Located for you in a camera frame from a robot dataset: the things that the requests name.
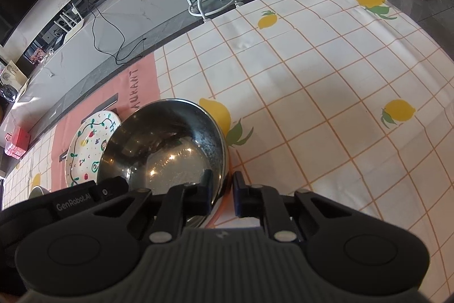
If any black power cable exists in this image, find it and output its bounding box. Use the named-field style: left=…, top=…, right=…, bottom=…
left=90, top=6, right=147, bottom=66

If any framed photo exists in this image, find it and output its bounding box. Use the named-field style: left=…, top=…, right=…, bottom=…
left=0, top=61, right=28, bottom=91

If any white wifi router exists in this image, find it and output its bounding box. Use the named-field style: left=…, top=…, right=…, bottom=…
left=53, top=3, right=85, bottom=44

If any green ceramic bowl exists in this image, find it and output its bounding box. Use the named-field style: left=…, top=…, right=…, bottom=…
left=28, top=185, right=49, bottom=199

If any white marble tv console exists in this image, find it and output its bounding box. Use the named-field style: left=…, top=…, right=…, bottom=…
left=0, top=0, right=296, bottom=133

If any white fruit pattern plate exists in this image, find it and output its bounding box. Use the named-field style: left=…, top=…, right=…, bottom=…
left=65, top=110, right=121, bottom=187

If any lemon pattern tablecloth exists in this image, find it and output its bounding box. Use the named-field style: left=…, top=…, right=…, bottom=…
left=3, top=0, right=453, bottom=302

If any pink storage case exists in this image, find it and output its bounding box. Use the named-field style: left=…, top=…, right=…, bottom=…
left=4, top=126, right=30, bottom=160

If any orange steel bowl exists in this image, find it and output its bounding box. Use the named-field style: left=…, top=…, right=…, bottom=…
left=97, top=99, right=228, bottom=217

